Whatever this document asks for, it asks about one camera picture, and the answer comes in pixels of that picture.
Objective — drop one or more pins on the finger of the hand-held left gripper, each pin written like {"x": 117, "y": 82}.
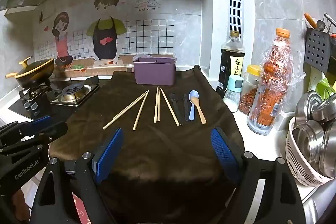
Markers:
{"x": 52, "y": 130}
{"x": 40, "y": 121}

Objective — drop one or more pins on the stainless steel bowl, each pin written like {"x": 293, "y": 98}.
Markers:
{"x": 329, "y": 153}
{"x": 325, "y": 112}
{"x": 307, "y": 104}
{"x": 305, "y": 140}

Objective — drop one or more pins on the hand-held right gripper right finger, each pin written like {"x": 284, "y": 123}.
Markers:
{"x": 223, "y": 153}

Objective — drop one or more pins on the yellow lid chilli jar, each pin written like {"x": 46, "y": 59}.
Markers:
{"x": 250, "y": 90}

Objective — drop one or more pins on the wooden chopstick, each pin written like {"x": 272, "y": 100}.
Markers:
{"x": 118, "y": 114}
{"x": 123, "y": 112}
{"x": 156, "y": 106}
{"x": 169, "y": 107}
{"x": 141, "y": 109}

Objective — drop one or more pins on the white wall vent grille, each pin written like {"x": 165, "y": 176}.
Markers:
{"x": 235, "y": 7}

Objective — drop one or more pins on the black gas stove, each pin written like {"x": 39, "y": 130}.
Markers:
{"x": 68, "y": 94}

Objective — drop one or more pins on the teal cap salt shaker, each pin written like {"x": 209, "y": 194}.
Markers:
{"x": 233, "y": 92}

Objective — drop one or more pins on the blue plastic spoon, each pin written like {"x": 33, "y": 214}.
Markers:
{"x": 191, "y": 111}

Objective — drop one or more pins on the orange cap plastic bottle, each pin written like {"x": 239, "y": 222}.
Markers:
{"x": 273, "y": 87}

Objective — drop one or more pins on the black perforated wall rack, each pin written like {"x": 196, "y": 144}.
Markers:
{"x": 317, "y": 49}

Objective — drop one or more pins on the green plastic item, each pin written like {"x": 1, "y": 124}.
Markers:
{"x": 324, "y": 87}

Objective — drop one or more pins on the brown cloth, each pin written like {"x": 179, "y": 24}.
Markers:
{"x": 157, "y": 155}

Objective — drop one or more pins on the dark soy sauce bottle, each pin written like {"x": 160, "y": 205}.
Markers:
{"x": 228, "y": 64}

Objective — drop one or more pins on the black plastic spoon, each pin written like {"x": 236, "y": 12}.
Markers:
{"x": 186, "y": 108}
{"x": 172, "y": 97}

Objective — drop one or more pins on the white plastic colander basket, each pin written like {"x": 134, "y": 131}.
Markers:
{"x": 296, "y": 161}

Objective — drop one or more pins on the red printed packet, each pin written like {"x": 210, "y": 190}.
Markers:
{"x": 80, "y": 207}

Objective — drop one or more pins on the purple utensil holder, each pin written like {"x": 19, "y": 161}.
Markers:
{"x": 154, "y": 71}

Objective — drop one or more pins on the person's left forearm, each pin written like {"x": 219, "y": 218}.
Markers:
{"x": 19, "y": 204}

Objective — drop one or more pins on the wooden spoon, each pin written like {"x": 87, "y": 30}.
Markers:
{"x": 200, "y": 115}

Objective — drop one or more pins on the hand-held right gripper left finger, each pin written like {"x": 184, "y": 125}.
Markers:
{"x": 110, "y": 155}

